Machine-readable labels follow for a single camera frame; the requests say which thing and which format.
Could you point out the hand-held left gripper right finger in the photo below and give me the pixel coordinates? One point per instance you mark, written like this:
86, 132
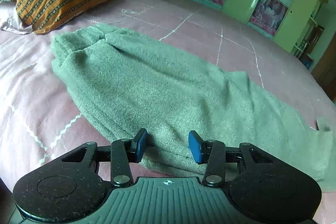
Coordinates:
194, 147

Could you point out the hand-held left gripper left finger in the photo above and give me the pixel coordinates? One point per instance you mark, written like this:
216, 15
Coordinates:
141, 146

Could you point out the green towel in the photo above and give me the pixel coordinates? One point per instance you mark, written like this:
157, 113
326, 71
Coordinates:
147, 87

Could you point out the bed with pink sheet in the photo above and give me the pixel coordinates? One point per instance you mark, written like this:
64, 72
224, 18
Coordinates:
34, 98

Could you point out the green shelf rack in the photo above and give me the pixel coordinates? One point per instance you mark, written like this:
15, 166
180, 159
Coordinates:
307, 40

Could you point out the brown wooden door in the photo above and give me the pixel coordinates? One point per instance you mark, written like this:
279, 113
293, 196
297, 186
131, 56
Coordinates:
324, 56

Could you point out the pink pillow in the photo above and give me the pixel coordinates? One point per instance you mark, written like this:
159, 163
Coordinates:
10, 19

